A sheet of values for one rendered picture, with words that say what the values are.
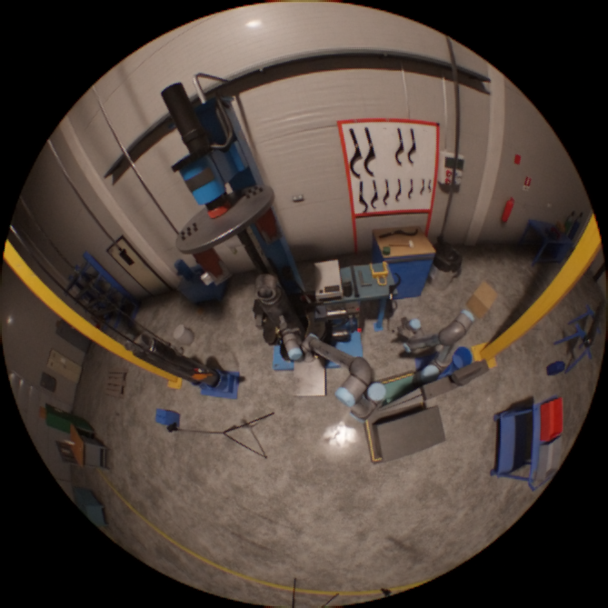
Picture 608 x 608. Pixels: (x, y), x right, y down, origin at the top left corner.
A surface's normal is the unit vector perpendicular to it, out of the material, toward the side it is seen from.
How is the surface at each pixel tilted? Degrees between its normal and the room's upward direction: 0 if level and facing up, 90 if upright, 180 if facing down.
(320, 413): 0
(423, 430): 0
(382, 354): 0
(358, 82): 90
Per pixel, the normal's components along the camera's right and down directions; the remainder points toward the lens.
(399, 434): -0.24, -0.55
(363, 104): -0.01, 0.82
